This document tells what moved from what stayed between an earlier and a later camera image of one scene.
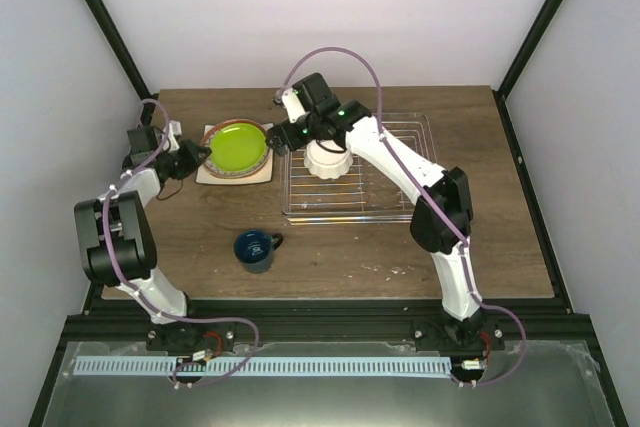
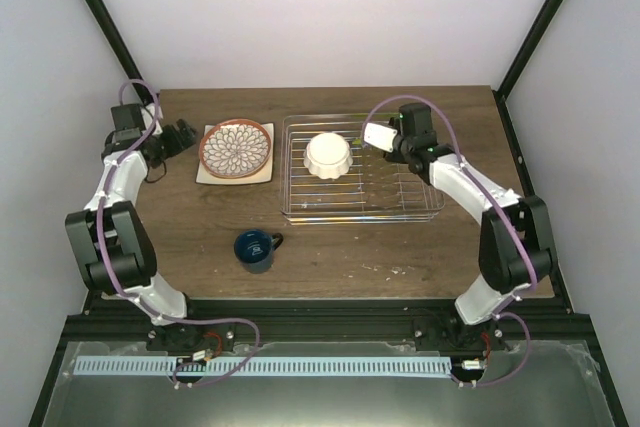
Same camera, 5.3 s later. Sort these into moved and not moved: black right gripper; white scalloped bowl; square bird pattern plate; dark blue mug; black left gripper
Moved: black left gripper; black right gripper
Not moved: white scalloped bowl; square bird pattern plate; dark blue mug
